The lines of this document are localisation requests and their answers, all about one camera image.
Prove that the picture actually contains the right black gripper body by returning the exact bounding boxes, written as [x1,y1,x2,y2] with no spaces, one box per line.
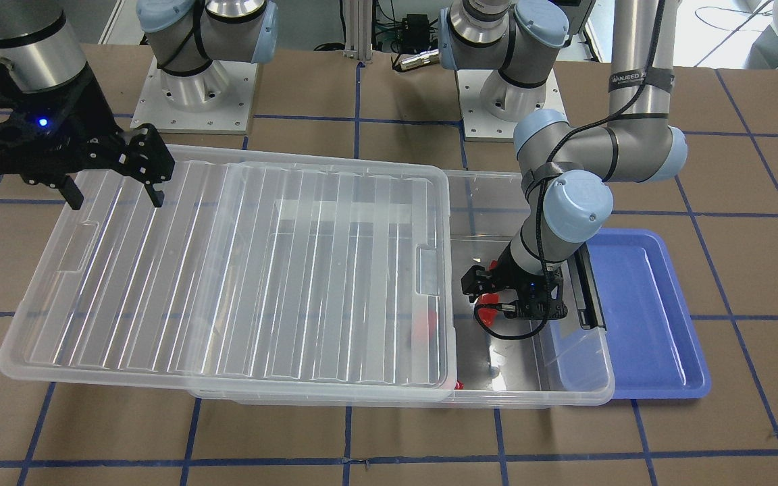
[0,64,175,184]

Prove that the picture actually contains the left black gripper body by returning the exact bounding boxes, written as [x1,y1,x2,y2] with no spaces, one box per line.
[462,261,568,320]

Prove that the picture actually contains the clear plastic box lid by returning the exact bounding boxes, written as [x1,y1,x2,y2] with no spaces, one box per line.
[0,145,457,401]

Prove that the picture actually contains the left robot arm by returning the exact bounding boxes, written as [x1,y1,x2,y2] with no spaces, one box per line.
[438,1,688,321]

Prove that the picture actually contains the clear plastic storage box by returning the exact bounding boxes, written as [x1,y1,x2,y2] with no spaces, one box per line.
[192,170,615,409]

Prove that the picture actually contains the blue plastic tray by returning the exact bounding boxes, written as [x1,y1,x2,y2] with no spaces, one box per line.
[588,228,711,400]

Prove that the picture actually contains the black box latch handle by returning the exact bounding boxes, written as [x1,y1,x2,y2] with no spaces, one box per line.
[566,243,607,331]

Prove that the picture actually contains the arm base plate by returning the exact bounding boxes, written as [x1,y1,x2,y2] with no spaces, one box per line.
[456,69,566,142]
[130,60,259,135]

